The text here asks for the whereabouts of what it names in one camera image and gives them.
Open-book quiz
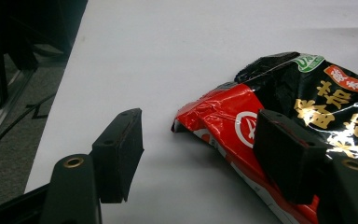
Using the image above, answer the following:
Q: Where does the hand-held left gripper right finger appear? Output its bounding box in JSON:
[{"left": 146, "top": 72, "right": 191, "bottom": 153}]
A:
[{"left": 253, "top": 108, "right": 334, "bottom": 205}]

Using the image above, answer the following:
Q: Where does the black metal stand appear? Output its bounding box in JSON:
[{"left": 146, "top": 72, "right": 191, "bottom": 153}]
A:
[{"left": 0, "top": 12, "right": 40, "bottom": 117}]

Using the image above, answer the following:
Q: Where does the red and black snack packet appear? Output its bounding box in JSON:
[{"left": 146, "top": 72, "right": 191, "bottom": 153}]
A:
[{"left": 171, "top": 50, "right": 358, "bottom": 224}]

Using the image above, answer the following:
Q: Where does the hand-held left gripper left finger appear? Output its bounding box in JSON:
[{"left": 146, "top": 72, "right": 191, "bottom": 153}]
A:
[{"left": 91, "top": 107, "right": 145, "bottom": 204}]

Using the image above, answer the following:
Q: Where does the white table sheet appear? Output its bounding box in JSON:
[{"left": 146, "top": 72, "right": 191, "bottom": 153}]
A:
[{"left": 24, "top": 0, "right": 358, "bottom": 224}]

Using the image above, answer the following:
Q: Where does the metal floor rail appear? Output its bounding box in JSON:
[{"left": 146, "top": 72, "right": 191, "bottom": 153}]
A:
[{"left": 0, "top": 62, "right": 40, "bottom": 153}]

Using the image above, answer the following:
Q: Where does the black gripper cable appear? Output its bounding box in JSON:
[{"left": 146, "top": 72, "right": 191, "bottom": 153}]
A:
[{"left": 0, "top": 92, "right": 57, "bottom": 200}]

